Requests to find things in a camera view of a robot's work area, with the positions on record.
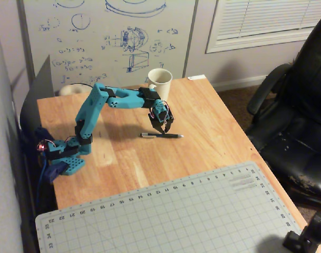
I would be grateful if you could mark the blue and black pen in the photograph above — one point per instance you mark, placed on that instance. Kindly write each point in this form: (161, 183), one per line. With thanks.
(163, 135)

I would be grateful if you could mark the white window blinds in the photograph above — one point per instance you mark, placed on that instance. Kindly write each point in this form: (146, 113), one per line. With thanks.
(268, 18)

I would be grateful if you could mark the white eraser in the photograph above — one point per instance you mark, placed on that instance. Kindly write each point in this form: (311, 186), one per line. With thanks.
(196, 77)

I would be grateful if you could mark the grey gridded cutting mat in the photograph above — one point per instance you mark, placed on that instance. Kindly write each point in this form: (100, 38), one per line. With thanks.
(163, 218)

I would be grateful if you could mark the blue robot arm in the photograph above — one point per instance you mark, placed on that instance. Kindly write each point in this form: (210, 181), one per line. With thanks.
(89, 110)

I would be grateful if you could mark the whiteboard with blue drawings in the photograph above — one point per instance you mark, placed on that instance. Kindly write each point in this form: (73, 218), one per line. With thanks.
(97, 52)

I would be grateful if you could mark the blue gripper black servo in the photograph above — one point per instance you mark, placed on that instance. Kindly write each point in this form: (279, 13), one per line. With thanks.
(162, 122)

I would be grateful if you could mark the black camera stand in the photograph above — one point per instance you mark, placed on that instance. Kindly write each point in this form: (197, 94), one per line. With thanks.
(305, 234)

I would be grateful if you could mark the dark blue table clamp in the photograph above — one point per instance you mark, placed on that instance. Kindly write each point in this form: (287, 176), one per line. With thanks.
(54, 171)

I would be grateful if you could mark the white round roll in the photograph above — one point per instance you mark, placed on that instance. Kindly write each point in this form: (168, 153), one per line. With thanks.
(70, 90)

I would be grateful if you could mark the white ceramic mug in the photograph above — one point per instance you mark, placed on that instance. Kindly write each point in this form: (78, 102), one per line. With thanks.
(160, 84)

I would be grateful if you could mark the black leather office chair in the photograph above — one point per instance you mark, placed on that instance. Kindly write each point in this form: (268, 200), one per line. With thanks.
(294, 126)

